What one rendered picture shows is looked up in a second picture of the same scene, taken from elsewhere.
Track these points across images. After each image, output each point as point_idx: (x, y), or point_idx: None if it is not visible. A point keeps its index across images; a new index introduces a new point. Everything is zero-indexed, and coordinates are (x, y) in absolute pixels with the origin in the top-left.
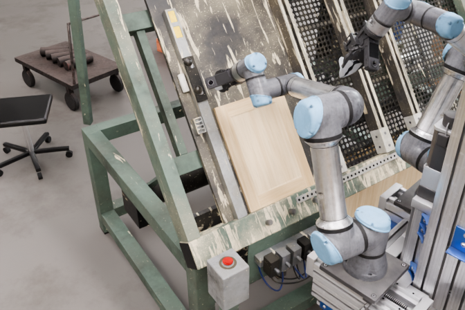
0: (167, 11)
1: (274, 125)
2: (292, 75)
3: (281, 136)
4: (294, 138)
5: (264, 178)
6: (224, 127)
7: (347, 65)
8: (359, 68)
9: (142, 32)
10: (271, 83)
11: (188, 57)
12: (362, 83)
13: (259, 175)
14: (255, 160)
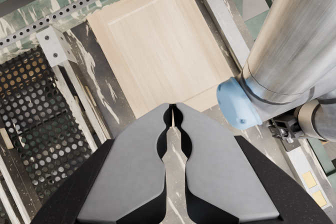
0: (327, 204)
1: (153, 84)
2: (271, 114)
3: (141, 71)
4: (122, 72)
5: (162, 14)
6: (225, 69)
7: (232, 160)
8: (95, 165)
9: (327, 170)
10: (334, 76)
11: (328, 141)
12: (9, 172)
13: (171, 17)
14: (177, 34)
